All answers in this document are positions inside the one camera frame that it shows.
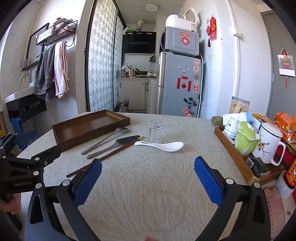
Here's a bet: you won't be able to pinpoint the dark brown wooden tray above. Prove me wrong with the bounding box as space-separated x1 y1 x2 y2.
51 110 131 152

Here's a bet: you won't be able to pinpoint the black range hood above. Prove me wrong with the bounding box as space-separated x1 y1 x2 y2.
122 31 157 55

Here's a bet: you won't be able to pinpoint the white sink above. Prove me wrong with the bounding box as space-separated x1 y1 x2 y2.
3 80 36 103

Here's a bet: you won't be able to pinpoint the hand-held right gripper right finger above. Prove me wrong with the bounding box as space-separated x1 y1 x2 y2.
194 156 272 241

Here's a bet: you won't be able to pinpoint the long metal spoon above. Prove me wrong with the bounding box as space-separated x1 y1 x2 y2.
81 127 130 155

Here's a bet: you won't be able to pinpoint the white ceramic spoon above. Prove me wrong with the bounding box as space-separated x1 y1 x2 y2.
134 140 184 153

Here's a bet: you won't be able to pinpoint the clear drinking glass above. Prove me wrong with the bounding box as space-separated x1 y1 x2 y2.
149 120 163 143

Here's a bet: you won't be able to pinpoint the white kitchen cabinet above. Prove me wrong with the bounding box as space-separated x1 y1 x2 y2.
119 77 160 112

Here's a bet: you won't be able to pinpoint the pale floral tablecloth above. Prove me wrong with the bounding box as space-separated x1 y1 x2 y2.
15 112 264 241

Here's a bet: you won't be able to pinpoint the metal cake server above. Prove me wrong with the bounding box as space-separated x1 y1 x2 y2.
86 135 141 159

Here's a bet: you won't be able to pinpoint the grey door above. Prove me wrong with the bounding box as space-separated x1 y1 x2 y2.
260 10 296 121

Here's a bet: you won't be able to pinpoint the clear snack jar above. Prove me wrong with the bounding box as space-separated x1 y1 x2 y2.
229 96 250 114

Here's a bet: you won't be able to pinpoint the dark wooden chopstick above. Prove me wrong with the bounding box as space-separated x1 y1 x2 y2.
66 136 145 178

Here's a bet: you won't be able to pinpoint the black under-sink cabinet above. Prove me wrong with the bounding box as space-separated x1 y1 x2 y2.
7 95 47 123

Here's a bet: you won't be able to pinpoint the grey refrigerator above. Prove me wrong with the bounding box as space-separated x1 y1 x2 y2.
155 51 204 118

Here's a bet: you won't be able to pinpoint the person's left hand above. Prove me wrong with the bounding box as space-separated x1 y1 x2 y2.
0 193 22 214

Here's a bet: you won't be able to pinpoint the small black packet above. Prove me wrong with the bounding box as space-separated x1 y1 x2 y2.
246 157 270 178

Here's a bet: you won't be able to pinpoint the patterned sliding door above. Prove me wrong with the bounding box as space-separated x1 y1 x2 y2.
85 0 126 113

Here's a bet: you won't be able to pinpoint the grey towel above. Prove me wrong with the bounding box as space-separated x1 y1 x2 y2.
34 44 57 101

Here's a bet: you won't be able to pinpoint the white dial scale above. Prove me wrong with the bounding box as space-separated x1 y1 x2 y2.
183 7 200 24

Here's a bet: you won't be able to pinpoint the smartphone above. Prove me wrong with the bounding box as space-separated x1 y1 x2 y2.
264 185 286 239

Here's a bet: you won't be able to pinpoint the black wire wall shelf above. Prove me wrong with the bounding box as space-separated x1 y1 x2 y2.
36 19 78 47

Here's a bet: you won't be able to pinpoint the grey microwave oven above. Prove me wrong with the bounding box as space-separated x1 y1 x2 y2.
159 26 200 56

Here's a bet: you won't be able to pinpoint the white blue packet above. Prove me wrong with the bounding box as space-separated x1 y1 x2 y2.
223 112 253 123

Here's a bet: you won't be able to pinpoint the white blue-patterned cup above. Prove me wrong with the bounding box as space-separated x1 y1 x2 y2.
223 117 240 139

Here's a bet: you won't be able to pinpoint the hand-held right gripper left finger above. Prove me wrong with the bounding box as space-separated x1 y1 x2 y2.
24 159 102 241

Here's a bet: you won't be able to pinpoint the white countertop appliance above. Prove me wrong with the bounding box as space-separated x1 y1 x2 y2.
165 14 200 32

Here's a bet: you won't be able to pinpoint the light wooden tray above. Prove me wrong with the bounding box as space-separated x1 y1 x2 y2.
214 125 284 186

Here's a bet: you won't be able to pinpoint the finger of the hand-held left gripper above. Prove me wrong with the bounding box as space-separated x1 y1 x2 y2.
26 145 62 168

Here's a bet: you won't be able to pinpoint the red hanging wall ornament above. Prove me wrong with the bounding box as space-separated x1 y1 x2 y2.
206 14 217 48

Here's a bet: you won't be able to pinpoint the orange snack packets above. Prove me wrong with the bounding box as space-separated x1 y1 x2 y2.
274 112 296 146

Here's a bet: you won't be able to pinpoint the green cabbage-shaped cup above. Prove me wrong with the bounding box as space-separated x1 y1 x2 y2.
234 121 260 156

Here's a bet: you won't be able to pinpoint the white lidded bird mug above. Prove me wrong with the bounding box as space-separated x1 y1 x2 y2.
252 122 286 166

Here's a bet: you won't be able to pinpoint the condiment bottles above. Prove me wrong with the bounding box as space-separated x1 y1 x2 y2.
121 62 134 78

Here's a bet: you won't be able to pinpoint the wall calendar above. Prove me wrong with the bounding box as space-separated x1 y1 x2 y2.
277 48 296 88

